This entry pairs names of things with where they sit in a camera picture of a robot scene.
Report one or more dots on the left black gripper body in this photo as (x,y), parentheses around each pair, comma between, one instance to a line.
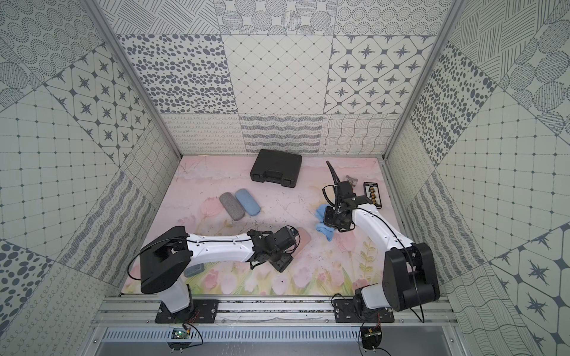
(280,261)

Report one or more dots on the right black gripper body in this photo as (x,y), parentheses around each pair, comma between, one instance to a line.
(334,217)

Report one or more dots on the blue microfiber cloth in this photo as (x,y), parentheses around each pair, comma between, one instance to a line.
(321,227)

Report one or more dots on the grey felt eyeglass case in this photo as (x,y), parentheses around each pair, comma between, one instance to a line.
(230,203)

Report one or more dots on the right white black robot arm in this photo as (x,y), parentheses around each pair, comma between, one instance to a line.
(409,273)

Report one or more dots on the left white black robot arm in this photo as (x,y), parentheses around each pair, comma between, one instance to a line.
(164,260)

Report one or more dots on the blue eyeglass case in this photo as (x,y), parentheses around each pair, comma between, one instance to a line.
(248,202)

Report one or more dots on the dark grey eyeglass case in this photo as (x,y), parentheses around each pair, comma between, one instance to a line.
(194,270)

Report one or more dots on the black plastic tool case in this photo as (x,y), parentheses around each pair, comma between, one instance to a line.
(278,167)

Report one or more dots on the red valve handwheel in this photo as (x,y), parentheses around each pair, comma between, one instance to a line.
(352,181)

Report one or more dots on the black box with brass parts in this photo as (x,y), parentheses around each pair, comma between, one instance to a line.
(373,194)

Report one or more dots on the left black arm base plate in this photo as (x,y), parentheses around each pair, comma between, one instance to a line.
(187,311)

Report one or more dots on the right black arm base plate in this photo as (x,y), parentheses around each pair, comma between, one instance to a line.
(363,310)

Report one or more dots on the aluminium mounting rail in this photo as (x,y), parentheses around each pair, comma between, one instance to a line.
(141,310)

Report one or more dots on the white slotted cable duct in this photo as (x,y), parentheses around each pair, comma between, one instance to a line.
(220,334)

